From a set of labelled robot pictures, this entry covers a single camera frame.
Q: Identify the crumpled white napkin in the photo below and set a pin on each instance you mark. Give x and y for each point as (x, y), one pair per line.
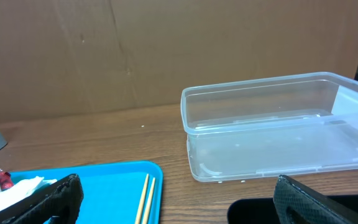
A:
(21, 190)

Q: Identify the wooden chopstick right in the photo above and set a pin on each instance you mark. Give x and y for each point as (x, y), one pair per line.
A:
(147, 209)

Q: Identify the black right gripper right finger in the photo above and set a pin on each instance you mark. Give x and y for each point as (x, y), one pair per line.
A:
(297, 203)

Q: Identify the clear plastic bin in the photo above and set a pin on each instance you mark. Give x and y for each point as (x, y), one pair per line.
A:
(291, 125)

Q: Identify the red snack wrapper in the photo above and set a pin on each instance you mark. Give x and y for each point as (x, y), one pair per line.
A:
(5, 180)

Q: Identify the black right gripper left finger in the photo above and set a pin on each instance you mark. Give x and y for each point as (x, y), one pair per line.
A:
(56, 203)

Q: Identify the black plastic bin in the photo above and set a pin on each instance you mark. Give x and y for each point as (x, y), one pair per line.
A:
(262, 210)

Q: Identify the teal plastic tray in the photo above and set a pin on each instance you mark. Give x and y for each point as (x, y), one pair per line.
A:
(111, 191)

